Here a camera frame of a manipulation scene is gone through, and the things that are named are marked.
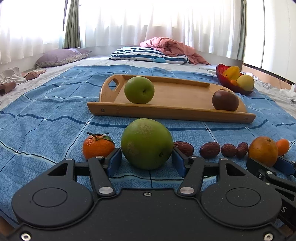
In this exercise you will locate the blue checked blanket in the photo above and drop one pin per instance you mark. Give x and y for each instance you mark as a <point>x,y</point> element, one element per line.
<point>50,123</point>

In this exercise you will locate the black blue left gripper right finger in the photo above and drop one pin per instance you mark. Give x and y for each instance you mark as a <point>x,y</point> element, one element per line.
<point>191,169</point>

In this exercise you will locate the green drape right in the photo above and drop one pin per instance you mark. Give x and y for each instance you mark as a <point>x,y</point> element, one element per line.
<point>243,23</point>

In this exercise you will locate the tangerine with leaf stem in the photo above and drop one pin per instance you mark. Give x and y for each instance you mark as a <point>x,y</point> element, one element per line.
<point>97,144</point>

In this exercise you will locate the white clothes pile right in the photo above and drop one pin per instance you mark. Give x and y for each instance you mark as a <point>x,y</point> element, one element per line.
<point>288,91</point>

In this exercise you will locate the small orange in bowl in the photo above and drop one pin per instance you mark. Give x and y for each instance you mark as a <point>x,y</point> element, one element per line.
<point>234,82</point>

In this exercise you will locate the dark purple round fruit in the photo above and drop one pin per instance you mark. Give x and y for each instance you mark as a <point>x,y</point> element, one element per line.
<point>225,100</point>

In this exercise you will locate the green drape left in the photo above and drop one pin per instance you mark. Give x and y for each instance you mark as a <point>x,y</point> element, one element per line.
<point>71,24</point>

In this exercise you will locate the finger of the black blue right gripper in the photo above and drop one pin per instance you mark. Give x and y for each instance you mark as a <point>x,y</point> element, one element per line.
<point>265,173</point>
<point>285,166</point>

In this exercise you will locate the white bed sheet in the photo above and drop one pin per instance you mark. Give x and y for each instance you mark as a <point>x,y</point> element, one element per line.
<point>52,72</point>

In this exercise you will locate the purple floral pillow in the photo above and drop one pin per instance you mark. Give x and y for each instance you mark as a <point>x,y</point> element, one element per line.
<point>61,57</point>

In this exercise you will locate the clothes pile left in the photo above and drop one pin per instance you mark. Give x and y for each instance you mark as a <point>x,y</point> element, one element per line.
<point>12,77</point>

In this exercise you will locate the green drape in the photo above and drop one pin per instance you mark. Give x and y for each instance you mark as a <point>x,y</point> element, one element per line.
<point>243,23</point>
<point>71,24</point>

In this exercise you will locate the pink crumpled quilt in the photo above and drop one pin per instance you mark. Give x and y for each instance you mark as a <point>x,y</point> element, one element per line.
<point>174,48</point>

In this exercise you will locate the yellow lemon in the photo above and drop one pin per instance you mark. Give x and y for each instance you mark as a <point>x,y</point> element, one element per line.
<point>245,82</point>

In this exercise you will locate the red date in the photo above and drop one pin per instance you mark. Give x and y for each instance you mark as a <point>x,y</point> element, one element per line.
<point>210,150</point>
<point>228,150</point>
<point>242,150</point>
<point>186,148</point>

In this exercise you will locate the large green apple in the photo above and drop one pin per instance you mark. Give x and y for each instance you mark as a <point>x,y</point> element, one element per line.
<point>146,144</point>

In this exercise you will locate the white sheer curtain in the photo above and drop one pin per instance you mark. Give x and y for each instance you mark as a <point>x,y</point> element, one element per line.
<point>30,28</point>

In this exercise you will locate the small kumquat orange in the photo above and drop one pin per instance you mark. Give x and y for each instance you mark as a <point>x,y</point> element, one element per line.
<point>283,146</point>

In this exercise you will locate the wooden serving tray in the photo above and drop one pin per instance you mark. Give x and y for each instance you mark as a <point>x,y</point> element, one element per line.
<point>177,99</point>

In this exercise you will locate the yellow starfruit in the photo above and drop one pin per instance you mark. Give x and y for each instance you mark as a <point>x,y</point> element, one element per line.
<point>232,73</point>

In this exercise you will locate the red glass fruit bowl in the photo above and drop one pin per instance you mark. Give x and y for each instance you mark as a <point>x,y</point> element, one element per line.
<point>220,68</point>

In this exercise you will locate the large orange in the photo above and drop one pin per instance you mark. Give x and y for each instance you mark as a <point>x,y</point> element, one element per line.
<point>263,150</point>

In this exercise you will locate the blue white striped pillow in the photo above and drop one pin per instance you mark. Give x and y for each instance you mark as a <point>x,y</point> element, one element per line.
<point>146,54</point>

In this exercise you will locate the small green apple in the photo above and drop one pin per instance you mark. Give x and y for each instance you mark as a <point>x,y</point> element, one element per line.
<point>139,90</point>

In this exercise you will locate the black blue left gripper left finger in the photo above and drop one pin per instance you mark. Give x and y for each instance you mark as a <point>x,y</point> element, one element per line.
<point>101,169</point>

